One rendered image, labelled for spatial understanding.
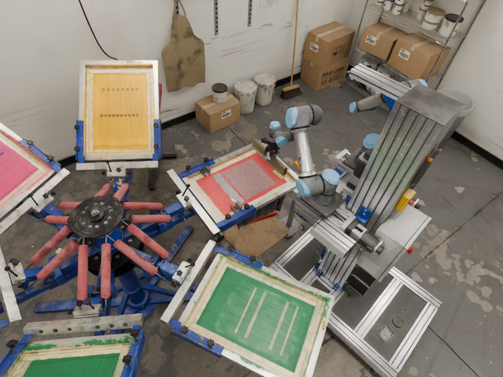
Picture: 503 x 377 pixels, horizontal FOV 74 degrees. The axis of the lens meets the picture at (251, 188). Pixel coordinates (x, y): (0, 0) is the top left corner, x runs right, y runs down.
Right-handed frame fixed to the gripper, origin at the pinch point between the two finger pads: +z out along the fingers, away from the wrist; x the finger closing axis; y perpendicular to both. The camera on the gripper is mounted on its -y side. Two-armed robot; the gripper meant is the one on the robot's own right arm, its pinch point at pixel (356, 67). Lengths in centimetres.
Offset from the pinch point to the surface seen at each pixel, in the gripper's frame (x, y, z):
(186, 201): -150, 40, -41
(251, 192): -101, 59, -37
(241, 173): -102, 59, -15
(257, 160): -84, 61, -5
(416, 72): 165, 110, 100
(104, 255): -200, 18, -77
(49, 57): -231, 9, 145
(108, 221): -193, 11, -60
